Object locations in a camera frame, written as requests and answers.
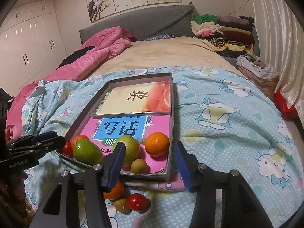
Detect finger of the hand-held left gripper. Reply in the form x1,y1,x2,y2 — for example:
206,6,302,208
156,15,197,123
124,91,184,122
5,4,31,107
5,131,59,149
10,136,66,159

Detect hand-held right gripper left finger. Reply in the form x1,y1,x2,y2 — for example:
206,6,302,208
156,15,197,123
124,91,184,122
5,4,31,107
28,141,127,228

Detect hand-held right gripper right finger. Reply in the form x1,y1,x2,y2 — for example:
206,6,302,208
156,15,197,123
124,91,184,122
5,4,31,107
172,141,277,228

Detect red cherry tomato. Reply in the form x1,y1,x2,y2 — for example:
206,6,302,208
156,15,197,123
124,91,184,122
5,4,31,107
62,142,74,154
127,193,148,212

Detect small orange mandarin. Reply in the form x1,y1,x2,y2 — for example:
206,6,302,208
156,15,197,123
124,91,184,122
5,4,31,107
71,135,91,150

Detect small yellow-green fruit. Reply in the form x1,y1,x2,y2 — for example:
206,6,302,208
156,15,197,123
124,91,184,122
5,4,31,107
113,198,132,215
131,159,148,174

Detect green apple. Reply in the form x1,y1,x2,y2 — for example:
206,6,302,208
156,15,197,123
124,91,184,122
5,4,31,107
115,135,140,168

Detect green mango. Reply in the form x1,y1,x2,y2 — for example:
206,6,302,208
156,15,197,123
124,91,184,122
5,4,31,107
73,139,104,165

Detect orange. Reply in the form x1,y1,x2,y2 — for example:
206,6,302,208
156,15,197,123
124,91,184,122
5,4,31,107
103,179,124,200
144,132,171,157

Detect shallow cardboard box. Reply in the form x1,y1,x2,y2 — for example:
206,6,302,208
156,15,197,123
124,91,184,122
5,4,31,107
56,72,181,182

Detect pink workbook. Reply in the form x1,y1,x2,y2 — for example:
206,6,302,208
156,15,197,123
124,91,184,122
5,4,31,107
79,115,171,175

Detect light blue cartoon printed blanket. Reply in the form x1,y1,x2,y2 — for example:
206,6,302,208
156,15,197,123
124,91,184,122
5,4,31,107
22,66,297,228

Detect orange and cream book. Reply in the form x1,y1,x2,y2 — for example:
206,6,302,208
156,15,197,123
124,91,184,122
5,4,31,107
92,81,172,117

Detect black garment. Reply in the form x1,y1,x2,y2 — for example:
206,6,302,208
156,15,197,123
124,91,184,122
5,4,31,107
56,46,97,69

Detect white wardrobe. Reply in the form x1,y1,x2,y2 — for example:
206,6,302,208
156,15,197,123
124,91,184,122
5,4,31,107
0,0,68,93

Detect pink quilt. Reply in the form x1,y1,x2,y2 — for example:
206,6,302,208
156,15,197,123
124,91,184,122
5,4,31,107
6,27,138,140

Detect beige bedsheet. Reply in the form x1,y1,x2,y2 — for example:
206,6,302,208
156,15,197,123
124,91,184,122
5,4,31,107
82,36,238,81

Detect bag of white clothes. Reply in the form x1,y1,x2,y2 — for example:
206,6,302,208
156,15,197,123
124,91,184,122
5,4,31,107
236,53,280,98

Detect red bag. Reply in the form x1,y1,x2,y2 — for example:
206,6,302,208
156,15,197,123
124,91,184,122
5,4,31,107
275,90,298,120

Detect dark patterned cloth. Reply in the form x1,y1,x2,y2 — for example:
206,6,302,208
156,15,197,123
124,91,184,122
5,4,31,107
145,34,175,41

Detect pile of folded clothes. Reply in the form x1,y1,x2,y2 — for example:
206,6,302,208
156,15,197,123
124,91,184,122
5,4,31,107
190,14,256,53

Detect grey padded headboard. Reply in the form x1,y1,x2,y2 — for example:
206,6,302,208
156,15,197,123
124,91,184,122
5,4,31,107
79,3,195,44

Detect cream curtain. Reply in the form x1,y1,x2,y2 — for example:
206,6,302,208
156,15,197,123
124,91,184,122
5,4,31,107
252,0,304,114

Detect blossom tree wall painting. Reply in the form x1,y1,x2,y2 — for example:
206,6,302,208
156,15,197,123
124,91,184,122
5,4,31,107
84,0,117,24

